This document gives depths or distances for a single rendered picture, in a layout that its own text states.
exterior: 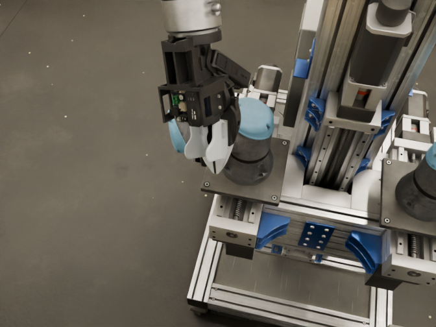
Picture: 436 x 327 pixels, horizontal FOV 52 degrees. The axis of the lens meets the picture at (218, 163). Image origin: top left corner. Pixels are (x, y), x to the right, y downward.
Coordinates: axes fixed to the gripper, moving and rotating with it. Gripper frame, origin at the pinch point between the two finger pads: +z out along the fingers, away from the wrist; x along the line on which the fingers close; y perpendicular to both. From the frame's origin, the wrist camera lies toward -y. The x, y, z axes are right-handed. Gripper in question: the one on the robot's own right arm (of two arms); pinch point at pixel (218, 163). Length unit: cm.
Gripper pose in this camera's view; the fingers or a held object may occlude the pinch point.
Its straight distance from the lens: 68.9
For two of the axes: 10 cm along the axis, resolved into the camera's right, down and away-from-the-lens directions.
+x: 8.4, 1.3, -5.2
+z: 1.0, 9.1, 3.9
